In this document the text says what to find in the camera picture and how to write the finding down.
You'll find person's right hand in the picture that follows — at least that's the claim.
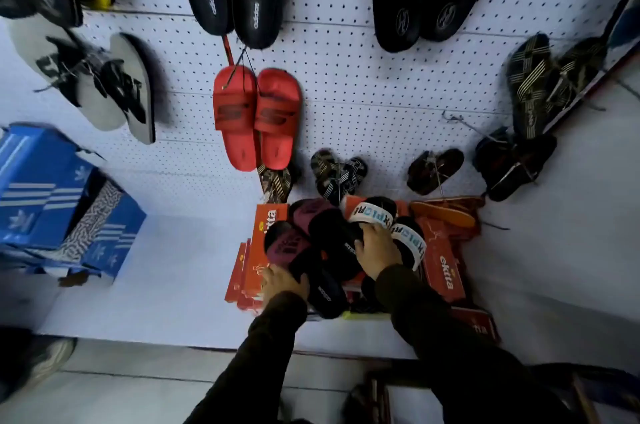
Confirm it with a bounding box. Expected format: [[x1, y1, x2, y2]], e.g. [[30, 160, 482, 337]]
[[354, 223, 404, 282]]

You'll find person's left hand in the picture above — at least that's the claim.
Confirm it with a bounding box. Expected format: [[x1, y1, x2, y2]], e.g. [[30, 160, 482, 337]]
[[261, 264, 311, 307]]

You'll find black slide with white strap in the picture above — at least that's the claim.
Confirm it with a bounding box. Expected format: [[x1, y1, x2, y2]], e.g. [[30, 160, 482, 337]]
[[347, 196, 399, 239], [390, 218, 427, 272]]

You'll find maroon and black slide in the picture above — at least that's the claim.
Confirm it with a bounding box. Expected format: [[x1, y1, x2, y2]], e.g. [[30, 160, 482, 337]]
[[290, 198, 364, 282], [263, 221, 351, 319]]

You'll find person's right forearm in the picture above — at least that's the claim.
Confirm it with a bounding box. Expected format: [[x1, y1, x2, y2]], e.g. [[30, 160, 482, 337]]
[[375, 264, 576, 424]]

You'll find person's left forearm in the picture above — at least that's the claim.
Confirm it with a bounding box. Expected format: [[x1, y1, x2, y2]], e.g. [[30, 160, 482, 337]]
[[182, 291, 309, 424]]

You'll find small striped sandal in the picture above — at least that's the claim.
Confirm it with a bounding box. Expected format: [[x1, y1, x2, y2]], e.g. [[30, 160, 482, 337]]
[[340, 156, 369, 198], [257, 164, 294, 205], [310, 148, 347, 206]]

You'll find orange flip-flop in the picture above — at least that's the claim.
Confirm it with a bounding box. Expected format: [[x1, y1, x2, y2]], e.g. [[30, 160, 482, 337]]
[[409, 196, 486, 230]]

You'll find pile of orange shoe boxes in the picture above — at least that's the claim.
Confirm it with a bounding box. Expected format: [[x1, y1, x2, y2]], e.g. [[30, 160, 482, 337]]
[[224, 195, 501, 345]]

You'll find brown sandal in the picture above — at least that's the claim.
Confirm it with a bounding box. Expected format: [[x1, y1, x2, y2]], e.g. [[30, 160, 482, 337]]
[[406, 148, 465, 196]]

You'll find metal pegboard hook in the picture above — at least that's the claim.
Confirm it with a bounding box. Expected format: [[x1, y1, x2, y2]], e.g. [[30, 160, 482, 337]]
[[442, 110, 497, 141]]

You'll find red slide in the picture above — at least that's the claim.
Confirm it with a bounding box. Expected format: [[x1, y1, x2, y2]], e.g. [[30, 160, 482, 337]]
[[213, 65, 260, 173], [253, 68, 304, 171]]

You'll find blue patterned shoe box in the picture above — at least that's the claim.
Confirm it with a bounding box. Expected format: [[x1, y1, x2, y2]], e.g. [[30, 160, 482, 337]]
[[57, 178, 147, 280]]

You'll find dark wooden stool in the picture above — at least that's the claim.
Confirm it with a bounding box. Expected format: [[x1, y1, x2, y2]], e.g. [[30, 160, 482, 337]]
[[343, 362, 640, 424]]

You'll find black gold striped sandal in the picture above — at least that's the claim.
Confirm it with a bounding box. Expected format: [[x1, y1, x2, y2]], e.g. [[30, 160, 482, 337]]
[[544, 36, 609, 116], [505, 33, 554, 140]]

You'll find grey flip-flop with black print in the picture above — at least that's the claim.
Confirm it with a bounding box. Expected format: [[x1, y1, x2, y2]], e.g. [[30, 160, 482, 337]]
[[7, 14, 127, 133], [108, 32, 157, 145]]

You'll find person's grey shoe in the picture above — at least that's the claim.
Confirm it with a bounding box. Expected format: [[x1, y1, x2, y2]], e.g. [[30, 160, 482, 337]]
[[0, 328, 77, 403]]

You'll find black strappy sandals pair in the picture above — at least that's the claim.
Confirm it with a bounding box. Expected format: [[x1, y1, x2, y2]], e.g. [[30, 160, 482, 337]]
[[472, 126, 558, 203]]

